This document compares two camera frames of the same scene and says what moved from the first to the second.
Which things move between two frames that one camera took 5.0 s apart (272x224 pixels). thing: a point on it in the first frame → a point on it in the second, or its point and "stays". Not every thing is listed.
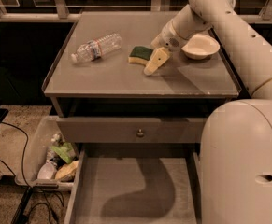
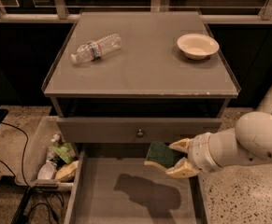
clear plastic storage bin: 48,163 stays
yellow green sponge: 139,54 → 163,155
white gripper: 168,38 → 199,153
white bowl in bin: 47,170 stays
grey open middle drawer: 136,183 stays
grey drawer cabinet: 101,92 stays
